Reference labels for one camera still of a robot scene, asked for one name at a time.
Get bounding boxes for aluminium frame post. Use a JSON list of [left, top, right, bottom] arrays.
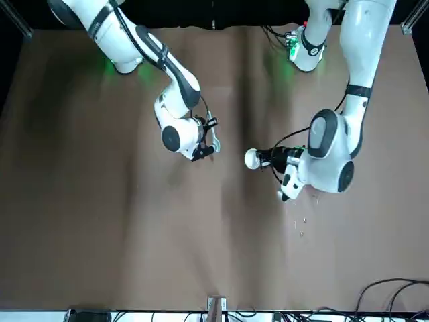
[[400, 8, 429, 35], [0, 0, 34, 38], [206, 294, 227, 322]]

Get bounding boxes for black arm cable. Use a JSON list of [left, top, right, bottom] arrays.
[[269, 76, 351, 185], [110, 0, 219, 131]]

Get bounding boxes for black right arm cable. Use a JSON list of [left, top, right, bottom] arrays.
[[110, 0, 219, 131]]

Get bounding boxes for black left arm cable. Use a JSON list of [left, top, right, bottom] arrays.
[[269, 76, 351, 185]]

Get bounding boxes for black left foot cables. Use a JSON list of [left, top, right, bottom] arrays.
[[263, 23, 292, 48]]

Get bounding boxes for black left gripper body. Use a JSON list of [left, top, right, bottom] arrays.
[[271, 147, 298, 170]]

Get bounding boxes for long black desk cable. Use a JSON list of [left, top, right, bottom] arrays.
[[357, 277, 429, 315]]

